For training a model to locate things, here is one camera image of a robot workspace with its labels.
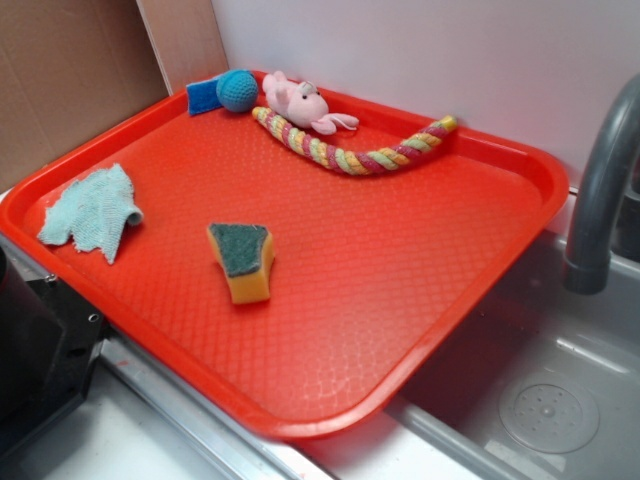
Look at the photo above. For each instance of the round sink drain cover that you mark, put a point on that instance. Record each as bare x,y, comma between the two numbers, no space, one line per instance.
549,413

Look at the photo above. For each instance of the pink plush bunny toy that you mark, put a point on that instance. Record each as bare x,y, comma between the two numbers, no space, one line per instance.
303,105

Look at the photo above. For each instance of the multicolour twisted rope toy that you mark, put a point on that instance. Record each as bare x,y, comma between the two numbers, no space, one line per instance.
338,160

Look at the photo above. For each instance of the red plastic tray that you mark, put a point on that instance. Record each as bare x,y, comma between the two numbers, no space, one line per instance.
370,274

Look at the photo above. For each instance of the light blue cloth rag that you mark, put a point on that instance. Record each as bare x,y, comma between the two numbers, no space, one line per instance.
92,213

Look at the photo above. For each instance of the blue knitted ball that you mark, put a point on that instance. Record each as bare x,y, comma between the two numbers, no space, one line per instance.
237,91

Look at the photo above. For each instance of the green and yellow sponge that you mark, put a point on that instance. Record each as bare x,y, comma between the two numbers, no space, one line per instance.
245,253

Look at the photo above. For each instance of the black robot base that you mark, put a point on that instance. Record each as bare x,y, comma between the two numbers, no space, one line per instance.
50,337

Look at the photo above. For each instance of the brown cardboard panel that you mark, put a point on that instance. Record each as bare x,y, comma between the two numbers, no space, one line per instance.
71,70

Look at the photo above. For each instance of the blue rectangular sponge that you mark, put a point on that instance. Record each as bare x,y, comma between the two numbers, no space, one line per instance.
202,96

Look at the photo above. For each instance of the grey plastic sink basin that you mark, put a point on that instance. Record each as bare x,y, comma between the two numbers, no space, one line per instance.
444,423

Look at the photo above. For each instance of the grey faucet spout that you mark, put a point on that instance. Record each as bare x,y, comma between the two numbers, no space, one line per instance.
605,218

